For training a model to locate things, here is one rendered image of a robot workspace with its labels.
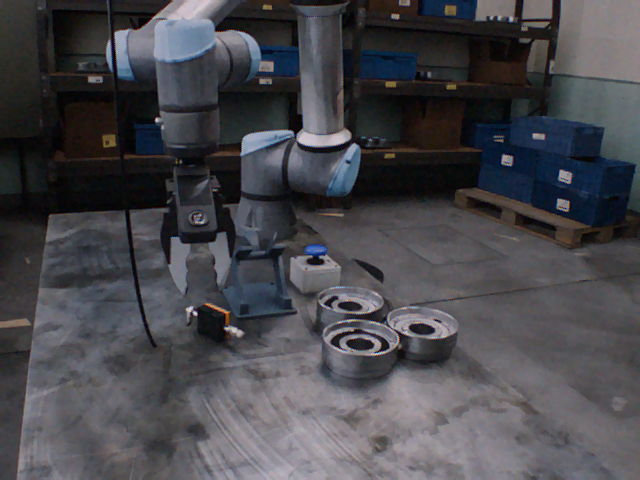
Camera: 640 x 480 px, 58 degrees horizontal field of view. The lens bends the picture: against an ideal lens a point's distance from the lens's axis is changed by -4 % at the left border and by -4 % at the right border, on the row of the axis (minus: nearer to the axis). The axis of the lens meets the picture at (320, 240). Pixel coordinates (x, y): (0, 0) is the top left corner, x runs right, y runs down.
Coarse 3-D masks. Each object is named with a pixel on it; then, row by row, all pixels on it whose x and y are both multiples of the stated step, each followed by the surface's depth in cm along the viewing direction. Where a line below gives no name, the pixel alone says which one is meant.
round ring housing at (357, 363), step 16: (352, 320) 86; (352, 336) 84; (368, 336) 84; (384, 336) 85; (336, 352) 78; (352, 352) 77; (368, 352) 80; (384, 352) 78; (336, 368) 80; (352, 368) 78; (368, 368) 77; (384, 368) 78
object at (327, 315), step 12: (336, 288) 98; (348, 288) 98; (360, 288) 98; (324, 300) 96; (336, 300) 96; (348, 300) 96; (360, 300) 96; (372, 300) 97; (324, 312) 91; (336, 312) 89; (348, 312) 89; (360, 312) 89; (372, 312) 90; (324, 324) 92
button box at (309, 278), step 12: (300, 264) 106; (312, 264) 106; (324, 264) 107; (336, 264) 107; (300, 276) 105; (312, 276) 104; (324, 276) 105; (336, 276) 106; (300, 288) 106; (312, 288) 105; (324, 288) 106
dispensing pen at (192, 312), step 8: (192, 312) 90; (200, 312) 87; (208, 312) 86; (216, 312) 86; (192, 320) 92; (200, 320) 88; (208, 320) 87; (216, 320) 85; (224, 320) 86; (200, 328) 88; (208, 328) 87; (216, 328) 86; (224, 328) 86; (232, 328) 85; (208, 336) 88; (216, 336) 86; (224, 336) 87; (240, 336) 84; (248, 336) 84
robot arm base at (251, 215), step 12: (240, 204) 136; (252, 204) 132; (264, 204) 132; (276, 204) 132; (288, 204) 135; (240, 216) 134; (252, 216) 133; (264, 216) 132; (276, 216) 133; (288, 216) 135; (240, 228) 134; (252, 228) 132; (264, 228) 132; (276, 228) 133; (288, 228) 134; (264, 240) 133
